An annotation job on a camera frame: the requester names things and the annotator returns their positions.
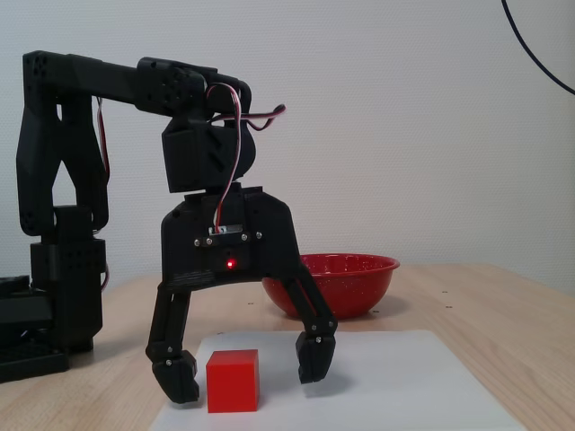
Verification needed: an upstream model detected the red cube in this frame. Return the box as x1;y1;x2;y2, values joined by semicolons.
205;348;261;414

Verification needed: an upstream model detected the white paper sheet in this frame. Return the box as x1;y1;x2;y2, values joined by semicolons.
147;330;526;431

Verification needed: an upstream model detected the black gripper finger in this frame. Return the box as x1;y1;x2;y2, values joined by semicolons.
268;262;339;385

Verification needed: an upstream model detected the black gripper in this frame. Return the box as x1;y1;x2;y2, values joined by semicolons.
145;181;302;407

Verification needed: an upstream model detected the red white servo wire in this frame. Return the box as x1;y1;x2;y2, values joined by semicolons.
212;83;288;235
95;95;112;183

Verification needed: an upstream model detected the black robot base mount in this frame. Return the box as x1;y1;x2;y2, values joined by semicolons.
0;276;71;385

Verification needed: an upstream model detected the thin black cable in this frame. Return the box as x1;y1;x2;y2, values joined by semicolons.
500;0;575;96

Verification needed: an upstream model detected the red speckled bowl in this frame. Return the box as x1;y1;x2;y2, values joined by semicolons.
261;252;401;321

